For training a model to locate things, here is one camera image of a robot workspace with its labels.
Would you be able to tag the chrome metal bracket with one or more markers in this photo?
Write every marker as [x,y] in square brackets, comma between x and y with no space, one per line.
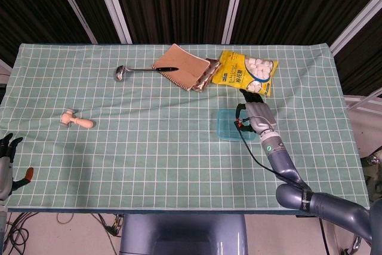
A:
[356,244]

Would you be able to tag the silver metallic object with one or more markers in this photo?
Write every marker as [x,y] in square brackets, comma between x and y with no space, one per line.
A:
[374,159]

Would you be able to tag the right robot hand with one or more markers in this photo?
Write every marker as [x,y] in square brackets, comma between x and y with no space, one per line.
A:
[262,114]

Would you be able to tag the white side stand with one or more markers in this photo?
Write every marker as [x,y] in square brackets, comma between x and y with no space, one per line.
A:
[367,123]

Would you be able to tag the aluminium frame post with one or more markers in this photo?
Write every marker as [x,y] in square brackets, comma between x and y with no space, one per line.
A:
[73,4]
[234,4]
[355,26]
[113,4]

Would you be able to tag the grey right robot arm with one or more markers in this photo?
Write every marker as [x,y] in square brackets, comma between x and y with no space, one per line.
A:
[280,162]

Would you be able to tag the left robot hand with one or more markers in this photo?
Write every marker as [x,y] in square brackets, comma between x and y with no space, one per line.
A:
[6,177]

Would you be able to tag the black pleated curtain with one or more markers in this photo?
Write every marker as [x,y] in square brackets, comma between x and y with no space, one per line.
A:
[179,4]

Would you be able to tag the grey robot torso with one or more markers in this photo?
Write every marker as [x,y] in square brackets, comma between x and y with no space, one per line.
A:
[167,231]

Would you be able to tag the red silver snack packet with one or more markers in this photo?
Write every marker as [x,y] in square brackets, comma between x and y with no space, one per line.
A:
[206,80]

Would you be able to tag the small wooden toy hammer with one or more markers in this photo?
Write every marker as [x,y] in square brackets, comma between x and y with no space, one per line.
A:
[83,123]

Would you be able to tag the brown spiral notebook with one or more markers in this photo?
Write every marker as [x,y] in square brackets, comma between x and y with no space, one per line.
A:
[182,64]

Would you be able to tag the yellow marshmallow bag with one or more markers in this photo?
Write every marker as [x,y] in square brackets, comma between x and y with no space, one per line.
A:
[232,76]

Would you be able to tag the green white checked tablecloth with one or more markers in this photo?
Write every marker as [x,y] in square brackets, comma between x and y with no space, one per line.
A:
[119,162]

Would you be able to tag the clear plastic container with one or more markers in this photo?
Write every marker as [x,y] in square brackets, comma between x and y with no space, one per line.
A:
[232,140]

